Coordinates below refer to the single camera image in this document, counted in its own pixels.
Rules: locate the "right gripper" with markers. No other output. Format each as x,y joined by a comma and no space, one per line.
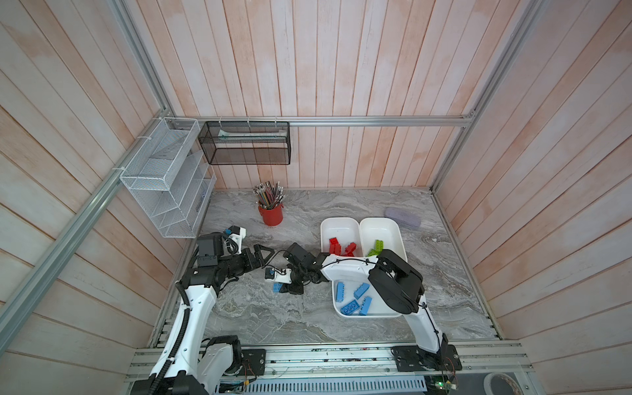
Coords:
297,289

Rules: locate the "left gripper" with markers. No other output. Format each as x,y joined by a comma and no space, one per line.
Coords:
255,262

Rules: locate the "red long brick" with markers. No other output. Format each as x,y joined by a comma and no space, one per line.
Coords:
334,247

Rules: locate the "blue long brick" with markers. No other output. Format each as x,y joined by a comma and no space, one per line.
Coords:
339,292

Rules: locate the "blue brick top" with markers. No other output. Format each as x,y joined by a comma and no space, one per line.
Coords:
361,290

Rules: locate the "green brick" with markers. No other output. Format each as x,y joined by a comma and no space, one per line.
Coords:
376,249

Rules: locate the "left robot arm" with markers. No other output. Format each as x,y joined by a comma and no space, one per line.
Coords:
189,362

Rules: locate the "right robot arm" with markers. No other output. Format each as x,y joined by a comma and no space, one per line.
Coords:
382,286

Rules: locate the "red pencil cup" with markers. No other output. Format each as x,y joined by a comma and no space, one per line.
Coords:
272,217

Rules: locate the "white bin front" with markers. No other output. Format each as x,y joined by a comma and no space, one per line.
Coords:
371,304

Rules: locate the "white bin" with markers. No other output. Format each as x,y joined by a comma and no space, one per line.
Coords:
384,229
371,304
345,229

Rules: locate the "white bin rear left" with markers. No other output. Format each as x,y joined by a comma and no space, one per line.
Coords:
345,229

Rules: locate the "bundle of pencils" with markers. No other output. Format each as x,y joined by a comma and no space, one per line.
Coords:
270,195

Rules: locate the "white bin rear right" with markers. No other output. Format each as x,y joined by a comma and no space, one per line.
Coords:
384,229

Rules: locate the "black mesh basket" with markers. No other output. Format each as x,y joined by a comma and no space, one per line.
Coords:
246,143

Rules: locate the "tape roll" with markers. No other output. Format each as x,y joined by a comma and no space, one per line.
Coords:
501,383

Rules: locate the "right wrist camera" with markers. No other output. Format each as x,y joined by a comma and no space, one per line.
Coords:
282,276

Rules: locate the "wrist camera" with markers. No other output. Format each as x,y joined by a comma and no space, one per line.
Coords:
234,236
282,276

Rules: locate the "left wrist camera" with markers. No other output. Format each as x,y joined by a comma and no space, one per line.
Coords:
234,236

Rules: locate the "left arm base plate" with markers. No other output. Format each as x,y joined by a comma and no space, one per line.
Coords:
252,363

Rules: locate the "white wire mesh shelf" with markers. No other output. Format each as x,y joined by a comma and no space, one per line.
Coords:
169,180

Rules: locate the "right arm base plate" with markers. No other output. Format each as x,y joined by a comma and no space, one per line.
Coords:
413,359

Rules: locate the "aluminium front rail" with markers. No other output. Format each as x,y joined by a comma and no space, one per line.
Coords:
376,359

